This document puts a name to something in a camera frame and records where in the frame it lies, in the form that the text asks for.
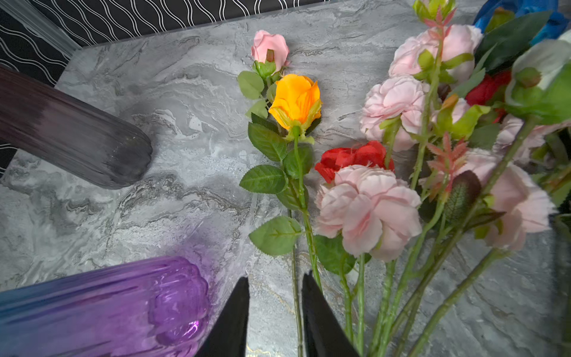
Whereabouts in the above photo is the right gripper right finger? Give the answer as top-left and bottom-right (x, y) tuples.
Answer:
(302, 272), (358, 357)

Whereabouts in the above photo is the red and pink flower stem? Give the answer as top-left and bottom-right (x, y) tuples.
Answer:
(314, 141), (422, 356)

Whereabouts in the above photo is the pink peony spray stem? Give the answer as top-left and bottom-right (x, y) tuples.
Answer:
(361, 1), (490, 356)

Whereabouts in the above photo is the dark pink glass vase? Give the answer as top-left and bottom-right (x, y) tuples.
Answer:
(1, 68), (153, 189)

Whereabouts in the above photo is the pink spray with red bud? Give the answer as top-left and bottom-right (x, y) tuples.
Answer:
(392, 71), (571, 357)

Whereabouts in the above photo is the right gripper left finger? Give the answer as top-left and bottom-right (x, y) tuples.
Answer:
(195, 277), (250, 357)

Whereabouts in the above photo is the blue purple glass vase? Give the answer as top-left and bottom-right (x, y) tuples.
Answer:
(1, 257), (211, 356)

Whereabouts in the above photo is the white flower stem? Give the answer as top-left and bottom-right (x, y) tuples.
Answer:
(405, 28), (571, 357)

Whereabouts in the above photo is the blue flower stem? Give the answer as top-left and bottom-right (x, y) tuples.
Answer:
(472, 0), (571, 74)

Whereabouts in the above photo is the yellow rose stem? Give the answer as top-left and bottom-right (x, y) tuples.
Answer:
(239, 72), (322, 281)

